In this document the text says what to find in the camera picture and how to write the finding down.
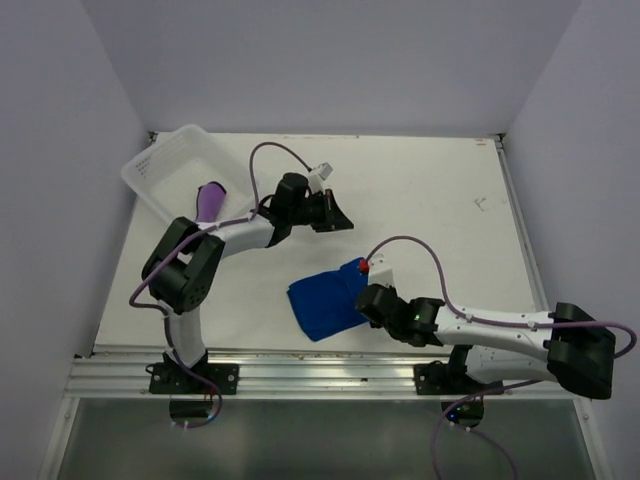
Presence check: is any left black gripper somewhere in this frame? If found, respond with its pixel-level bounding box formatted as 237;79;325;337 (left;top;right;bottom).
290;188;354;233

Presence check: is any blue towel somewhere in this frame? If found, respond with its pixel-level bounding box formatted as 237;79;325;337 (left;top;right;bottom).
287;257;368;342

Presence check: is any purple towel black trim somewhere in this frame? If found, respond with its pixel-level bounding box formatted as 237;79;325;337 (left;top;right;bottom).
195;181;227;223

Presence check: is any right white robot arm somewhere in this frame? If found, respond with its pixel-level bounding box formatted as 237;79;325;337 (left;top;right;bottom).
355;284;616;400

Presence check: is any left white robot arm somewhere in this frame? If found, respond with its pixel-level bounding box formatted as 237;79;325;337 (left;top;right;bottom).
142;164;354;393

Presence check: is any white plastic basket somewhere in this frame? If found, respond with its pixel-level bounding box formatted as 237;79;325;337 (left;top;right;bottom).
121;125;254;223

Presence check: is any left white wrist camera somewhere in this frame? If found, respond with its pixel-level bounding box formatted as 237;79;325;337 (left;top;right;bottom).
307;163;333;194

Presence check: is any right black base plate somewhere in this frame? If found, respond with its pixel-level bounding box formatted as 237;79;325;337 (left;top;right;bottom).
413;361;503;396

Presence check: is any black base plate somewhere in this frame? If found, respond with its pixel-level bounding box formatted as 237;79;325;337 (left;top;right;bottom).
145;362;240;395
413;361;503;396

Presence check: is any right side aluminium rail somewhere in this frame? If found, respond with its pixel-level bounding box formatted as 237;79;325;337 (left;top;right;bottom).
493;134;549;309

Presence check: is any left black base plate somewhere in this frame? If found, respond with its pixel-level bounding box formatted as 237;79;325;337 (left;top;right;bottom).
145;362;240;395

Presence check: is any aluminium mounting rail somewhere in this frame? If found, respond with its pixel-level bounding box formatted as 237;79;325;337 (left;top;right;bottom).
67;349;591;401

